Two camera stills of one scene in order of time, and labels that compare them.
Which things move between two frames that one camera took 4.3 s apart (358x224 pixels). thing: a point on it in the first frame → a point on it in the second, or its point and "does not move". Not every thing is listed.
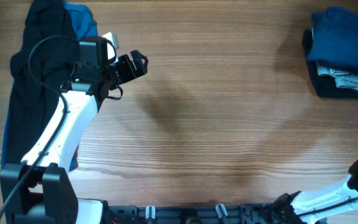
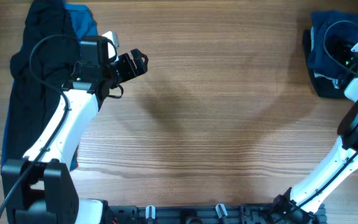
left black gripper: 126,68 does not move
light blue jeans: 344,79 → 335,81
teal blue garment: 86,26 does not move
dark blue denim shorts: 345,39 does not move
